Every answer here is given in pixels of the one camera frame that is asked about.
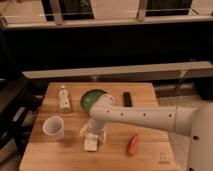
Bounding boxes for green ceramic bowl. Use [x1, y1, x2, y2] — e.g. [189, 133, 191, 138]
[80, 89, 106, 113]

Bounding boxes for orange carrot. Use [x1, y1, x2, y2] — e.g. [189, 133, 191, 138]
[127, 134, 139, 156]

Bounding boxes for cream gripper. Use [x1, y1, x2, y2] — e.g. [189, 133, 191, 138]
[79, 123, 107, 143]

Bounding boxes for white patterned bottle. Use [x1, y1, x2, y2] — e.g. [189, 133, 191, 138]
[59, 85, 71, 113]

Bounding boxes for white sponge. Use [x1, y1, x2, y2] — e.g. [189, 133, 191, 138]
[84, 133, 98, 152]

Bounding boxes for wooden cutting board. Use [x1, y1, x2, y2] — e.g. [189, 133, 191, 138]
[19, 82, 177, 171]

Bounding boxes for black rectangular block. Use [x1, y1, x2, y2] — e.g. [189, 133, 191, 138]
[123, 92, 132, 107]

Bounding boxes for black side furniture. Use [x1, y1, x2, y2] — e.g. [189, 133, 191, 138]
[0, 77, 43, 171]

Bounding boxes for long metal rail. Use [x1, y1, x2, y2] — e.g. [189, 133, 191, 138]
[23, 61, 213, 79]

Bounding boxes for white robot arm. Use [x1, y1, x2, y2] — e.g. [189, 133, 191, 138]
[81, 92, 213, 171]

